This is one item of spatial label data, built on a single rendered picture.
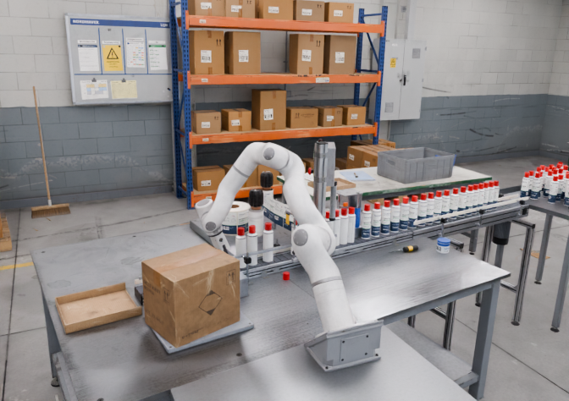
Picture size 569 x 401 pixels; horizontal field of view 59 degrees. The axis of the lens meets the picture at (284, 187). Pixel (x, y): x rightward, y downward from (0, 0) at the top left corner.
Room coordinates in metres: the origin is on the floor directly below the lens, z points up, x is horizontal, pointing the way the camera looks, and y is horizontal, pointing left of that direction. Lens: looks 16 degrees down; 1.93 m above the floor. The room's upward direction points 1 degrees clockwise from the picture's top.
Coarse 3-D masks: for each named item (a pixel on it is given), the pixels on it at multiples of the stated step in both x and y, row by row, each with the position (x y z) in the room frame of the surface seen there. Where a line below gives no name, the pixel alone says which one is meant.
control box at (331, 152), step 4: (332, 144) 2.45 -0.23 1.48; (328, 148) 2.35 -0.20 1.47; (332, 148) 2.35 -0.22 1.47; (328, 152) 2.35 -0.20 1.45; (332, 152) 2.35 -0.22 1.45; (328, 156) 2.35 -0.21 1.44; (332, 156) 2.35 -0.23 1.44; (328, 160) 2.35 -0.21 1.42; (332, 160) 2.35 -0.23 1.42; (328, 164) 2.35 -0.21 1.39; (332, 164) 2.35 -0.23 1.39; (328, 168) 2.35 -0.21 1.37; (332, 168) 2.35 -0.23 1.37; (328, 172) 2.35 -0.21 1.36; (332, 172) 2.35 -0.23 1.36; (328, 176) 2.35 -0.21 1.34; (332, 176) 2.35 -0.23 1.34; (328, 180) 2.35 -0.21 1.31; (332, 180) 2.35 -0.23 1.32; (328, 184) 2.35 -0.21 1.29; (332, 184) 2.35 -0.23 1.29
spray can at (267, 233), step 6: (270, 222) 2.36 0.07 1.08; (270, 228) 2.35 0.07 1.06; (264, 234) 2.34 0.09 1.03; (270, 234) 2.34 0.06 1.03; (264, 240) 2.34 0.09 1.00; (270, 240) 2.34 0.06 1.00; (264, 246) 2.34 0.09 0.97; (270, 246) 2.34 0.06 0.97; (270, 252) 2.34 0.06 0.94; (264, 258) 2.34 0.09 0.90; (270, 258) 2.34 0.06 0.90
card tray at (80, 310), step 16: (96, 288) 2.04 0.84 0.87; (112, 288) 2.07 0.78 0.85; (64, 304) 1.96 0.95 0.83; (80, 304) 1.96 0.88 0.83; (96, 304) 1.96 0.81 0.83; (112, 304) 1.97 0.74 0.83; (128, 304) 1.97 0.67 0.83; (64, 320) 1.83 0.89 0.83; (80, 320) 1.83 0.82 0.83; (96, 320) 1.79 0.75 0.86; (112, 320) 1.82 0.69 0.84
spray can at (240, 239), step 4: (240, 228) 2.27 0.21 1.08; (244, 228) 2.28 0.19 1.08; (240, 232) 2.26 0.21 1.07; (244, 232) 2.28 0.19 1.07; (236, 236) 2.27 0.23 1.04; (240, 236) 2.26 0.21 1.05; (244, 236) 2.27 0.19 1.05; (236, 240) 2.26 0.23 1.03; (240, 240) 2.26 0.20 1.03; (244, 240) 2.26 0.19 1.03; (236, 244) 2.26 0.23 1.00; (240, 244) 2.26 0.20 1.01; (244, 244) 2.26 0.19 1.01; (236, 248) 2.26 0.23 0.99; (240, 248) 2.26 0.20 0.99; (244, 248) 2.26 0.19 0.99; (236, 252) 2.26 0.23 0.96; (240, 252) 2.26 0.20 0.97; (244, 252) 2.26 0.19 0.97; (240, 260) 2.26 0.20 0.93; (240, 264) 2.26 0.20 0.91; (244, 264) 2.26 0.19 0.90; (240, 268) 2.25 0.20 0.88
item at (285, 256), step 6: (390, 234) 2.78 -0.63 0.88; (396, 234) 2.78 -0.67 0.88; (354, 240) 2.67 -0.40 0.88; (360, 240) 2.67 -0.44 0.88; (366, 240) 2.67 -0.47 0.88; (372, 240) 2.68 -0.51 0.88; (342, 246) 2.58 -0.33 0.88; (288, 252) 2.48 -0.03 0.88; (276, 258) 2.40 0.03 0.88; (282, 258) 2.40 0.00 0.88; (288, 258) 2.40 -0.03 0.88; (258, 264) 2.32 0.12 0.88; (264, 264) 2.32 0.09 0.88; (270, 264) 2.33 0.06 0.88; (240, 270) 2.24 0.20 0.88; (138, 288) 2.03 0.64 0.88
